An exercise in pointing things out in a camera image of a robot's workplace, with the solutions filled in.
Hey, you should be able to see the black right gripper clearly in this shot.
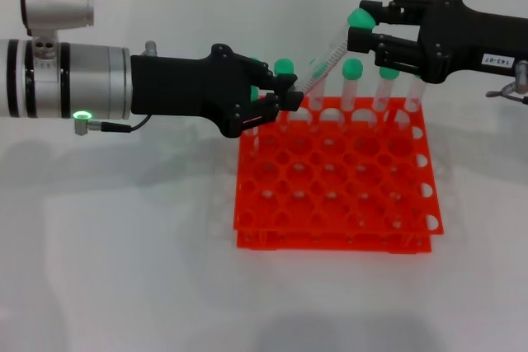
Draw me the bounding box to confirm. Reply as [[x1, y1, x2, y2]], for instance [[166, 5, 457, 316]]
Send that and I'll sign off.
[[347, 0, 528, 85]]

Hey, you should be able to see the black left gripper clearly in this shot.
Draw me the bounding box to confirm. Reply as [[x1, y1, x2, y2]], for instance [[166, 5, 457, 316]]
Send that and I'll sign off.
[[130, 42, 305, 139]]

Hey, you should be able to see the orange test tube rack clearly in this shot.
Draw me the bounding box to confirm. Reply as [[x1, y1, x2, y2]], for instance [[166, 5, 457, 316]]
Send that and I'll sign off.
[[233, 95, 446, 253]]

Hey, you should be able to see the right gripper cable with plugs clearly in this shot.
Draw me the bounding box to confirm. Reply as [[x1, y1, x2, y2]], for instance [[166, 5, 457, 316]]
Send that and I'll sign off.
[[485, 59, 528, 106]]

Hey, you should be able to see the gripper cable with plugs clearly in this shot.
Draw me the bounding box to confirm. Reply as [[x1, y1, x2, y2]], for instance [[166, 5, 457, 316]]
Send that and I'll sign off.
[[72, 40, 160, 137], [485, 59, 528, 106]]

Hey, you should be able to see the left gripper cable with plugs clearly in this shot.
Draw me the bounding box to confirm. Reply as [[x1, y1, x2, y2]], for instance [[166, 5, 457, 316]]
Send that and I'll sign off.
[[72, 40, 160, 137]]

